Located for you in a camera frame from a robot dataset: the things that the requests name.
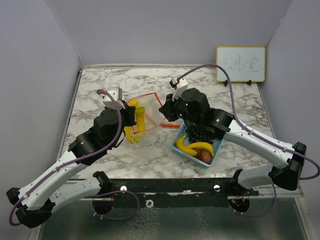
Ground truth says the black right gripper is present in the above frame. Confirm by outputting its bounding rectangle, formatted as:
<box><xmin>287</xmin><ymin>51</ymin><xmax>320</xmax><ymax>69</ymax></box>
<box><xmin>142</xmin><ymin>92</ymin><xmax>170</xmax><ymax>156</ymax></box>
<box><xmin>159</xmin><ymin>90</ymin><xmax>201</xmax><ymax>128</ymax></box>

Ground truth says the clear orange zip bag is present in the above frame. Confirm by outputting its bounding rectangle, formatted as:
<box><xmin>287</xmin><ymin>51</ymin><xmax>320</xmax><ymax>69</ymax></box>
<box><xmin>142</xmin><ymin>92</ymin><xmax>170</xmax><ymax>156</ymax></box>
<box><xmin>126</xmin><ymin>92</ymin><xmax>180</xmax><ymax>143</ymax></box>

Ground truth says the yellow banana bunch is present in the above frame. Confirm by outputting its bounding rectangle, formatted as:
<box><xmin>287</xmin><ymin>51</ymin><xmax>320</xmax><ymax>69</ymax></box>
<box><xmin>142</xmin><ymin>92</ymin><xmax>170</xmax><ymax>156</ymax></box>
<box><xmin>175</xmin><ymin>135</ymin><xmax>215</xmax><ymax>157</ymax></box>
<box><xmin>124</xmin><ymin>99</ymin><xmax>146</xmax><ymax>144</ymax></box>

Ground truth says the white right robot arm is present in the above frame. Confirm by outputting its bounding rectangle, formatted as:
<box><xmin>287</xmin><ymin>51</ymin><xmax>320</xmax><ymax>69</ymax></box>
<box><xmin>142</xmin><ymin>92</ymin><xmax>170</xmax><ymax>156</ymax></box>
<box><xmin>159</xmin><ymin>88</ymin><xmax>307</xmax><ymax>196</ymax></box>

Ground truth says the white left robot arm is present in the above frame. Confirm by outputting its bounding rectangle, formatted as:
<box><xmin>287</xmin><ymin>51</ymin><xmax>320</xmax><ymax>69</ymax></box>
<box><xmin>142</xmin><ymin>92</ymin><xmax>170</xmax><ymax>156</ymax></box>
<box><xmin>6</xmin><ymin>105</ymin><xmax>136</xmax><ymax>229</ymax></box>

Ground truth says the dark grape bunch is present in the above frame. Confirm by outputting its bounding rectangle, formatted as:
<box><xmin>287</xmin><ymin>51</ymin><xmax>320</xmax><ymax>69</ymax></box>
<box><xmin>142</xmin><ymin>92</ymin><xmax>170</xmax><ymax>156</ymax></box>
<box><xmin>185</xmin><ymin>122</ymin><xmax>216</xmax><ymax>145</ymax></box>

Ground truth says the light blue plastic basket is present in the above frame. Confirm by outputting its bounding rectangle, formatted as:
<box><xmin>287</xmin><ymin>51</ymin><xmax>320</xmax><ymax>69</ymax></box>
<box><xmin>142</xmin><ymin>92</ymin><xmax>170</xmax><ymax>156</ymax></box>
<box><xmin>171</xmin><ymin>123</ymin><xmax>223</xmax><ymax>169</ymax></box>

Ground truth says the red brown round fruit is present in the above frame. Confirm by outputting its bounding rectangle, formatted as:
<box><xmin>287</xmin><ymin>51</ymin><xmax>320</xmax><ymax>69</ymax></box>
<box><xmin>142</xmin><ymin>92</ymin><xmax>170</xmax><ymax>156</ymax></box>
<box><xmin>200</xmin><ymin>150</ymin><xmax>213</xmax><ymax>164</ymax></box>

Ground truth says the small framed whiteboard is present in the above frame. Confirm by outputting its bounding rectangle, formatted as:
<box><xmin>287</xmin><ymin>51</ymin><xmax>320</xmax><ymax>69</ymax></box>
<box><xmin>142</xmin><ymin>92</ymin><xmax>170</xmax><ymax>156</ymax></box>
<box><xmin>216</xmin><ymin>46</ymin><xmax>266</xmax><ymax>84</ymax></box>

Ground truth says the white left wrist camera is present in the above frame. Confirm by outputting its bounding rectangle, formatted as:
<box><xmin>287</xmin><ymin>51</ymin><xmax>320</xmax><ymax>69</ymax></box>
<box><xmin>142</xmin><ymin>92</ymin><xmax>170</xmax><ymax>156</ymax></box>
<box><xmin>96</xmin><ymin>87</ymin><xmax>125</xmax><ymax>109</ymax></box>

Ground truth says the black mounting rail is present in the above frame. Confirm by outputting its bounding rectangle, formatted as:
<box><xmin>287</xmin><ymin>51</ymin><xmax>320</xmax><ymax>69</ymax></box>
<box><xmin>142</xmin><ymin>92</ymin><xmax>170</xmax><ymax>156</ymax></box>
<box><xmin>111</xmin><ymin>177</ymin><xmax>259</xmax><ymax>208</ymax></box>

